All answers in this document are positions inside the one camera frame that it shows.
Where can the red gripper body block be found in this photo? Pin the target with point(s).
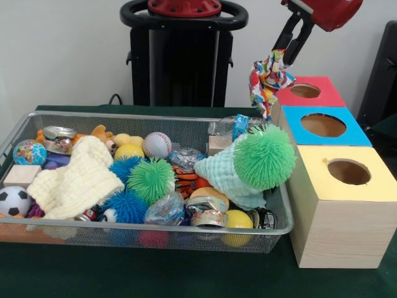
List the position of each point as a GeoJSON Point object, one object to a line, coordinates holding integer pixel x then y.
{"type": "Point", "coordinates": [329, 12]}

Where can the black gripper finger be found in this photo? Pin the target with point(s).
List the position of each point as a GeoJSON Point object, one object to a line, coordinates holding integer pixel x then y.
{"type": "Point", "coordinates": [285, 32]}
{"type": "Point", "coordinates": [299, 43]}

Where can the colourful patterned knotted toy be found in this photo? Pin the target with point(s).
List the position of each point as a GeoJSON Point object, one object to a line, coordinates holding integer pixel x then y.
{"type": "Point", "coordinates": [270, 81]}

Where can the green furry monster toy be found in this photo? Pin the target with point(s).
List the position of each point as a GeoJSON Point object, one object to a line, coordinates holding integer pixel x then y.
{"type": "Point", "coordinates": [265, 155]}

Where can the mint green muslin cloth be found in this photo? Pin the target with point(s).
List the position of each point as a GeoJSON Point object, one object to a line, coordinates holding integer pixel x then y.
{"type": "Point", "coordinates": [220, 174]}

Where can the cream muslin cloth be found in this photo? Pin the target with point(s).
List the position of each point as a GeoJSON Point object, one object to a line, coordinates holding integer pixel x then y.
{"type": "Point", "coordinates": [77, 180]}

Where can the wooden box with three holes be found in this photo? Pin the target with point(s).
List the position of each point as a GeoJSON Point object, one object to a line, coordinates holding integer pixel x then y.
{"type": "Point", "coordinates": [341, 230]}

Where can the clear mesh bin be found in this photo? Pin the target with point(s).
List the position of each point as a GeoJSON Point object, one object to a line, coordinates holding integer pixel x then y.
{"type": "Point", "coordinates": [217, 241]}

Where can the black upright panel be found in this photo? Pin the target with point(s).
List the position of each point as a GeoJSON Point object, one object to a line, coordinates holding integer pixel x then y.
{"type": "Point", "coordinates": [381, 81]}

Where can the orange tiger striped ball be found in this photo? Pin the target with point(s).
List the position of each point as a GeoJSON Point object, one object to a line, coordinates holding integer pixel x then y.
{"type": "Point", "coordinates": [186, 177]}

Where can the plain yellow ball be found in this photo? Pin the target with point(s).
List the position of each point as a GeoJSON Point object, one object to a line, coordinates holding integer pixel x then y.
{"type": "Point", "coordinates": [128, 151]}

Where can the green spiky rubber ball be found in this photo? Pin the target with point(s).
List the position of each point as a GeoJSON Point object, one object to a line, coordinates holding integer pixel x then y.
{"type": "Point", "coordinates": [151, 180]}

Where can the yellow plush animal toy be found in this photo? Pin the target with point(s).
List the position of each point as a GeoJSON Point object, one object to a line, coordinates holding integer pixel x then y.
{"type": "Point", "coordinates": [100, 131]}

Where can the blue furry monster toy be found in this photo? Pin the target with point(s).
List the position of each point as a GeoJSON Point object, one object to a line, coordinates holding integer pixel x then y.
{"type": "Point", "coordinates": [127, 208]}

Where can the dark green table cloth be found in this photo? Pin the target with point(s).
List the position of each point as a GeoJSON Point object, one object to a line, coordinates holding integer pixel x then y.
{"type": "Point", "coordinates": [186, 273]}

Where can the small black white soccer ball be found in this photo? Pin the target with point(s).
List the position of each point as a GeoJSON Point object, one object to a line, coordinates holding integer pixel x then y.
{"type": "Point", "coordinates": [13, 200]}

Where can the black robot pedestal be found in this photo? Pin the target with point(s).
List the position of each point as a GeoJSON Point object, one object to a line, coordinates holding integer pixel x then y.
{"type": "Point", "coordinates": [180, 62]}

